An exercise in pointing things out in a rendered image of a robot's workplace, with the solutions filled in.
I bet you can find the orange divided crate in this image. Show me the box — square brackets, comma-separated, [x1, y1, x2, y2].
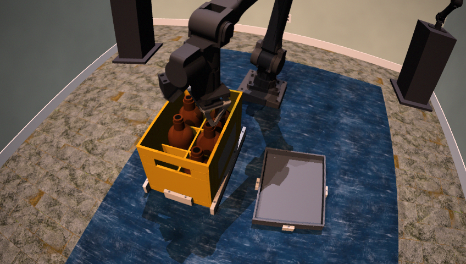
[136, 89, 243, 207]

